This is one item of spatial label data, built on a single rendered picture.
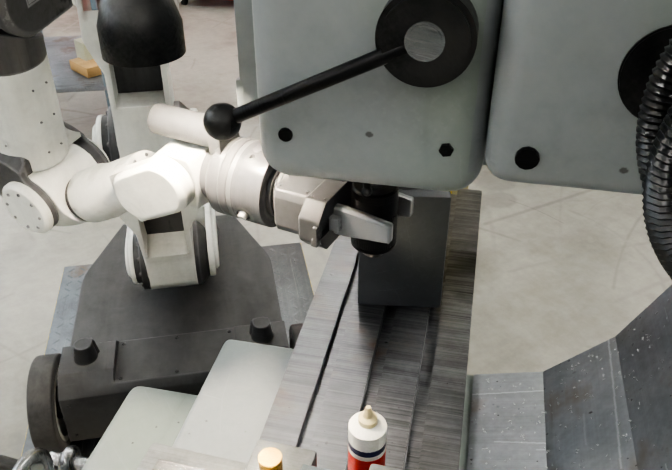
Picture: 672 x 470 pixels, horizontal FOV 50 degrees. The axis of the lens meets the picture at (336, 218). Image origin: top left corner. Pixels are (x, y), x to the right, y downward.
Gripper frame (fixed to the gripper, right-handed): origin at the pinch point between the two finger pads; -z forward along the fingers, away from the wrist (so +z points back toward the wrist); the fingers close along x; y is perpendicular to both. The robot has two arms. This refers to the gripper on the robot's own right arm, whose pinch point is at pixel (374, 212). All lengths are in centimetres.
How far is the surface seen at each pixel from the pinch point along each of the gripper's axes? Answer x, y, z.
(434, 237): 20.8, 15.7, 0.1
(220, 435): -6.6, 36.0, 18.0
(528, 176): -8.0, -12.3, -15.9
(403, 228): 19.2, 14.4, 4.0
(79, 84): 176, 93, 232
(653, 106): -15.5, -22.4, -23.3
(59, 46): 212, 93, 281
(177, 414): 2, 48, 33
